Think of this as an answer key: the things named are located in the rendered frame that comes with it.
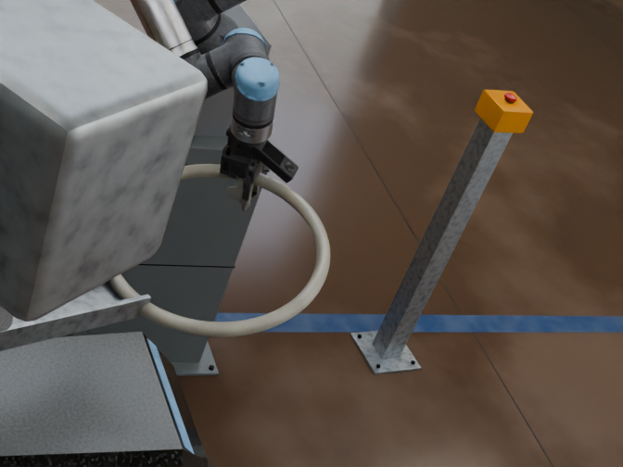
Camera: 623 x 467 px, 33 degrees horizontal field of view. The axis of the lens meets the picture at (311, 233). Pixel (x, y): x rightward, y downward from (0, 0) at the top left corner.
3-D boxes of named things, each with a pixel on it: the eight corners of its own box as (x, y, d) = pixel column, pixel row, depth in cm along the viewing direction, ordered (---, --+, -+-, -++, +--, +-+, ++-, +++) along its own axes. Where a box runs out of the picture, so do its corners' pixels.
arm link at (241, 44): (206, 39, 234) (213, 74, 225) (252, 16, 232) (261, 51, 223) (224, 68, 240) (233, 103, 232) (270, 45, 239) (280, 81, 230)
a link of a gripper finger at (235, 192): (225, 203, 246) (231, 170, 241) (248, 211, 245) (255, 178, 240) (220, 209, 244) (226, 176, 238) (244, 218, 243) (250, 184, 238)
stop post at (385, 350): (420, 369, 381) (553, 118, 320) (374, 374, 370) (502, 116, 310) (395, 330, 394) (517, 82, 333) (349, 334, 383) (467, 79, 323)
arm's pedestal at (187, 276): (42, 270, 359) (91, 53, 311) (183, 273, 381) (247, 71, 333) (64, 378, 324) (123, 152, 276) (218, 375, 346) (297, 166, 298)
